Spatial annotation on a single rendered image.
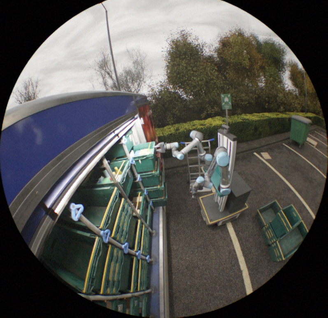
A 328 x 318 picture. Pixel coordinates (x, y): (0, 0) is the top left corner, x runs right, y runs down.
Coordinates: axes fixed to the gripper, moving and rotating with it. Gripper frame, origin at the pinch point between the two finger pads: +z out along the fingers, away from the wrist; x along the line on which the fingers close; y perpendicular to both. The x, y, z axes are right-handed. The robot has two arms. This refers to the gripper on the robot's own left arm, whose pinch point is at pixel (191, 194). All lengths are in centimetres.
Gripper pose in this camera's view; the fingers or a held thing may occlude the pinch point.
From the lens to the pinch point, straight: 143.7
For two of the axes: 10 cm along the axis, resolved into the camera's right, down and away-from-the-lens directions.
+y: -9.8, -1.6, -0.9
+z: -1.8, 7.9, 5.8
